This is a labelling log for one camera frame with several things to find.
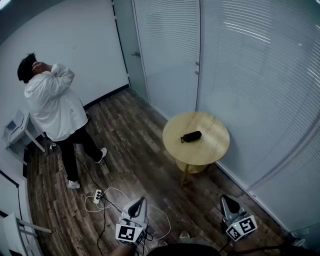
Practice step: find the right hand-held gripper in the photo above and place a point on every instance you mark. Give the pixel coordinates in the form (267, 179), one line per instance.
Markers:
(241, 226)

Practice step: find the white cabinet with black frame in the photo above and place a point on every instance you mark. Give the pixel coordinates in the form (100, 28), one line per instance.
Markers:
(12, 220)

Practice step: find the frosted glass door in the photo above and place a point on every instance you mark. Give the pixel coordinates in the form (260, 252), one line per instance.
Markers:
(130, 37)

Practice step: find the person's right forearm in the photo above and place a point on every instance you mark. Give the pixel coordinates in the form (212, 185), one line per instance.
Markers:
(243, 246)

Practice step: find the person's left forearm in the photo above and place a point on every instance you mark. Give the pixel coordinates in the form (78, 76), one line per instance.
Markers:
(125, 250)

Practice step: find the round wooden table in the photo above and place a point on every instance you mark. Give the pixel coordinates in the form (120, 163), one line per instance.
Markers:
(200, 152)

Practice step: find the black pouch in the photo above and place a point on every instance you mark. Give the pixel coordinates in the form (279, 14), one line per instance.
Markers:
(192, 136)

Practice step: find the person's shoe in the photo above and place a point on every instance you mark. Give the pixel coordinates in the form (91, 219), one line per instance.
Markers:
(184, 235)

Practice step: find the white side table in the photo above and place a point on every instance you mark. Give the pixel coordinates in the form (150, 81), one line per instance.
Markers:
(18, 135)

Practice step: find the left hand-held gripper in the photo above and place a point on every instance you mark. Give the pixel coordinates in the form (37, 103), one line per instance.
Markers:
(130, 233)

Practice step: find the person's black shirt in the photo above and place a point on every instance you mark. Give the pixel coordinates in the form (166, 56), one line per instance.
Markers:
(185, 250)

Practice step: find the white power strip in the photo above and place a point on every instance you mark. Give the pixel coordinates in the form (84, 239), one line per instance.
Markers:
(98, 196)

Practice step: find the clear box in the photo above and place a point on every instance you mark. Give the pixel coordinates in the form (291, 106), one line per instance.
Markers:
(15, 122)

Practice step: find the person's grey shorts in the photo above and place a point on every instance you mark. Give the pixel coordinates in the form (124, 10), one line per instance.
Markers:
(193, 241)

